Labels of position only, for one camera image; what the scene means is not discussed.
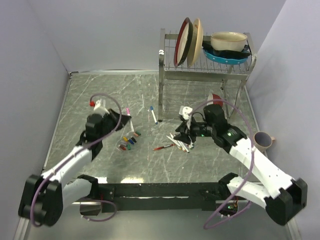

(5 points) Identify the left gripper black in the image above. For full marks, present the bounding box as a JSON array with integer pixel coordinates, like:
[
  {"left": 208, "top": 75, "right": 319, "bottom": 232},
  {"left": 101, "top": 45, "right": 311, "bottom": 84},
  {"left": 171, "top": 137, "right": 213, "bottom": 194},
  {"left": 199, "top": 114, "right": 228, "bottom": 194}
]
[{"left": 98, "top": 108, "right": 132, "bottom": 141}]

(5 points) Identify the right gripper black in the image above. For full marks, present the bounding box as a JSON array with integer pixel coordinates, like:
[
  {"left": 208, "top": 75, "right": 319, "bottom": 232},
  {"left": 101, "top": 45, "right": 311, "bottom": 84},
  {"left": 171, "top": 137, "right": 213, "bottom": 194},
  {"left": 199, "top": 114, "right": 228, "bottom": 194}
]
[{"left": 173, "top": 115, "right": 216, "bottom": 145}]

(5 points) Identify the yellow marker pen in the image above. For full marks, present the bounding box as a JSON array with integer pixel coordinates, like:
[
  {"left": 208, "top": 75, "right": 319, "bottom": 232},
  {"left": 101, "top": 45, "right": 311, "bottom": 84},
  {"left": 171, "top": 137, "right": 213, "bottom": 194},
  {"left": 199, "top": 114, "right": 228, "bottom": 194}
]
[{"left": 170, "top": 133, "right": 186, "bottom": 152}]

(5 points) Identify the white marker pen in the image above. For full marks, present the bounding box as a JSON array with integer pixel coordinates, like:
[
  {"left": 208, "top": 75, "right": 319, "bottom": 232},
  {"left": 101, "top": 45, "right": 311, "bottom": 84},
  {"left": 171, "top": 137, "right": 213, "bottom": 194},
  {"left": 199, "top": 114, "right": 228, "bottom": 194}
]
[{"left": 166, "top": 135, "right": 180, "bottom": 149}]

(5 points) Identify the green marker pen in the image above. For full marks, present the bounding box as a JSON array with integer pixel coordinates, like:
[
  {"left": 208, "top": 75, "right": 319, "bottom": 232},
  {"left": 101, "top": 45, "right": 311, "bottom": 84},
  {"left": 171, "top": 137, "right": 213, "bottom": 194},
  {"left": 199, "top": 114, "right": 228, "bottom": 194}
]
[{"left": 188, "top": 142, "right": 195, "bottom": 149}]

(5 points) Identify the blue marker pen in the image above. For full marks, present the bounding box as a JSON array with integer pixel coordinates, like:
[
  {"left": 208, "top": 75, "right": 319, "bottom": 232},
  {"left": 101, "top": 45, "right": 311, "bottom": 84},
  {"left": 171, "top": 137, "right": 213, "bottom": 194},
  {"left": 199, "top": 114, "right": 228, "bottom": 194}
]
[{"left": 150, "top": 106, "right": 158, "bottom": 125}]

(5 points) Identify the pink marker pen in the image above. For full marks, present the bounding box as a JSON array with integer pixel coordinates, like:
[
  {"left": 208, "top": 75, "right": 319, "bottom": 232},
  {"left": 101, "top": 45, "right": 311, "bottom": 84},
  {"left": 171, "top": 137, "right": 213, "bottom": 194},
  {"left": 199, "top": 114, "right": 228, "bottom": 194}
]
[{"left": 126, "top": 107, "right": 135, "bottom": 133}]

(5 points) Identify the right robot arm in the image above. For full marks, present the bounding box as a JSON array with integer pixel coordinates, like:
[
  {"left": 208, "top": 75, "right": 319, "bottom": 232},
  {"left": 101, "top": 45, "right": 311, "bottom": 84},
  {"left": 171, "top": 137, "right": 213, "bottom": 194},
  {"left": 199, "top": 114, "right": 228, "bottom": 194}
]
[{"left": 174, "top": 104, "right": 308, "bottom": 226}]

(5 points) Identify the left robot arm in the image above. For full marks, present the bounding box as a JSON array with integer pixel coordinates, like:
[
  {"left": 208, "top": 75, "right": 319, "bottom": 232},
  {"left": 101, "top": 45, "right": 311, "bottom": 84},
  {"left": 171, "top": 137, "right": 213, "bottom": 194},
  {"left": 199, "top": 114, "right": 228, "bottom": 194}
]
[{"left": 18, "top": 109, "right": 132, "bottom": 227}]

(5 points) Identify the red white bowl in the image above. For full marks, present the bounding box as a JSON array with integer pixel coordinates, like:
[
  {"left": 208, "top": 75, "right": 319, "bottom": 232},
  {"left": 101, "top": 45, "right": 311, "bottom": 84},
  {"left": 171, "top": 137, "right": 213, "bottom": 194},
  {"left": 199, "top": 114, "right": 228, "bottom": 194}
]
[{"left": 206, "top": 93, "right": 224, "bottom": 108}]

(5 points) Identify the steel dish rack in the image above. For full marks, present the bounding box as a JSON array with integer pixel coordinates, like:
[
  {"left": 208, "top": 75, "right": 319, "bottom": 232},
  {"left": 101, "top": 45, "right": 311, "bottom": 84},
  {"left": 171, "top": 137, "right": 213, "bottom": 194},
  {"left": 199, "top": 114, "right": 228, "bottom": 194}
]
[{"left": 158, "top": 28, "right": 257, "bottom": 122}]

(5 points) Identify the purple pink mug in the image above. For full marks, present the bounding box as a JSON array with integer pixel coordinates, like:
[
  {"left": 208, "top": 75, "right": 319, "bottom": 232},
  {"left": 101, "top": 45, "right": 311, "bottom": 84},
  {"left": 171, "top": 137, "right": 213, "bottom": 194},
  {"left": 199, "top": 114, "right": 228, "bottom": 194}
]
[{"left": 253, "top": 131, "right": 276, "bottom": 152}]

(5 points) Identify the beige plate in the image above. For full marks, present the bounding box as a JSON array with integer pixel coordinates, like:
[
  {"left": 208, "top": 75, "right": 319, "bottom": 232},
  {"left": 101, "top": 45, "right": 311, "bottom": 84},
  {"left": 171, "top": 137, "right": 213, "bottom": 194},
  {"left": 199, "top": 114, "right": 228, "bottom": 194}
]
[{"left": 187, "top": 18, "right": 204, "bottom": 69}]

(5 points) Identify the black square plate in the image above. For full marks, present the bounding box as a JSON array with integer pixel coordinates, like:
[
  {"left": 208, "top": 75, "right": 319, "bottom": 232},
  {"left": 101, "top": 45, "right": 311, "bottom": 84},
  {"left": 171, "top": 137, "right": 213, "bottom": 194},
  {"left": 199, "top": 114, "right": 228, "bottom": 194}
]
[{"left": 202, "top": 40, "right": 251, "bottom": 59}]

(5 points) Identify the blue dotted dish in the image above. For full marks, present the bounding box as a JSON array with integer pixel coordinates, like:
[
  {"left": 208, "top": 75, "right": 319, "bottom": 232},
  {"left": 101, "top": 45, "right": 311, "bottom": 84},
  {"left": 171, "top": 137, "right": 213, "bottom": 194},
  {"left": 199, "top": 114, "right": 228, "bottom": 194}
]
[{"left": 203, "top": 49, "right": 251, "bottom": 65}]

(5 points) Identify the red black plate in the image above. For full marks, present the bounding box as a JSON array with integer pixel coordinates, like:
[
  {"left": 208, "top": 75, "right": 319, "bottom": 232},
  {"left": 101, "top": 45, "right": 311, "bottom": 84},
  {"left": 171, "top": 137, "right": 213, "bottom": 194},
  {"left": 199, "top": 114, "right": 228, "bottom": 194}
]
[{"left": 173, "top": 17, "right": 193, "bottom": 68}]

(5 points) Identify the cream ceramic bowl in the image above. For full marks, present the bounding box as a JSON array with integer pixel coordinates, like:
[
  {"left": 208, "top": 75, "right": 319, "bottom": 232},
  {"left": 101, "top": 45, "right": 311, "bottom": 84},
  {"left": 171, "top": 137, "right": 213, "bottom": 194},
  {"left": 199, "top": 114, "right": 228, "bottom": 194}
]
[{"left": 210, "top": 31, "right": 248, "bottom": 52}]

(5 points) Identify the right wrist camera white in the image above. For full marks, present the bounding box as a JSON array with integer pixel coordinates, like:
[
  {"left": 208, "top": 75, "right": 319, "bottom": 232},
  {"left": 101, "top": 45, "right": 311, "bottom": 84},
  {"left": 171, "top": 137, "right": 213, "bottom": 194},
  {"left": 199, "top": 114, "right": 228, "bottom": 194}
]
[{"left": 178, "top": 105, "right": 193, "bottom": 124}]

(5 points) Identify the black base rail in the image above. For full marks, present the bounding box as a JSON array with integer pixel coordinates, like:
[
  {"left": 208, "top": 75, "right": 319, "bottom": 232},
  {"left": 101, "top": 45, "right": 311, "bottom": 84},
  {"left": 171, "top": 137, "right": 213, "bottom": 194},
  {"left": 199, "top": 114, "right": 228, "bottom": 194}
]
[{"left": 68, "top": 181, "right": 249, "bottom": 217}]

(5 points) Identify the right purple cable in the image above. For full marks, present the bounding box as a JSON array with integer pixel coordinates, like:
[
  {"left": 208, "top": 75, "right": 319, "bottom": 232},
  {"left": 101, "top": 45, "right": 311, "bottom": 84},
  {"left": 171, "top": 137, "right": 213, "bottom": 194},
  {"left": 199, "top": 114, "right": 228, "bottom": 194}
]
[{"left": 188, "top": 99, "right": 256, "bottom": 230}]

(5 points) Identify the purple cable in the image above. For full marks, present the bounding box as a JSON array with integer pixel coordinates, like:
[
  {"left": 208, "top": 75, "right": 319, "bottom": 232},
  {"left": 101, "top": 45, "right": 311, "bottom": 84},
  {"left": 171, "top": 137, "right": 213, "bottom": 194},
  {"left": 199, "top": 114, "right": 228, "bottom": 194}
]
[
  {"left": 188, "top": 99, "right": 256, "bottom": 230},
  {"left": 30, "top": 93, "right": 123, "bottom": 228}
]

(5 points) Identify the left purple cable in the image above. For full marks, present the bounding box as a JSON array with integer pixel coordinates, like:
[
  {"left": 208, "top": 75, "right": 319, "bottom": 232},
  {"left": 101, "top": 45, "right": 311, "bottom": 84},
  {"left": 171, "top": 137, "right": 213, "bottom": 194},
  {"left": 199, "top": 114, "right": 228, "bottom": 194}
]
[{"left": 30, "top": 93, "right": 123, "bottom": 228}]

